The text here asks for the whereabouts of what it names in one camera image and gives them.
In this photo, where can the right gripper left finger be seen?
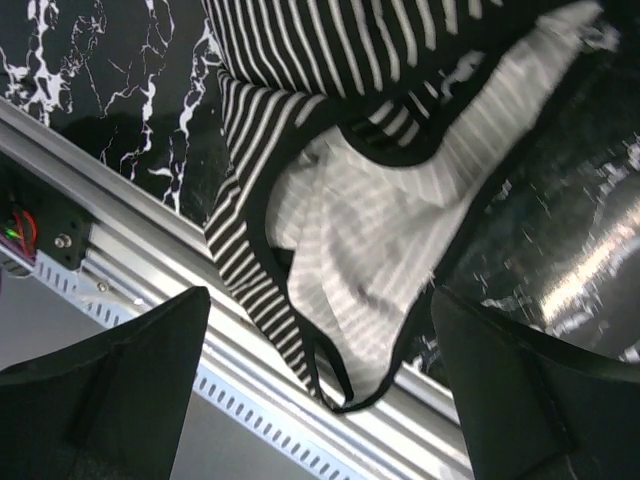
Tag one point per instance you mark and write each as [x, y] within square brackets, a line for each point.
[108, 407]

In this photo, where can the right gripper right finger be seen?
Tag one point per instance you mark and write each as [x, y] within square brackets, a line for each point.
[532, 406]

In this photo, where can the thin-striped black tank top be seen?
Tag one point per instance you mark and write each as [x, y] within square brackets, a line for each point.
[358, 135]

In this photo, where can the black marble mat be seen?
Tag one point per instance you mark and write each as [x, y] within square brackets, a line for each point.
[134, 84]

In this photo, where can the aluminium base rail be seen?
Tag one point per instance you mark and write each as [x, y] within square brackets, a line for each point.
[141, 255]

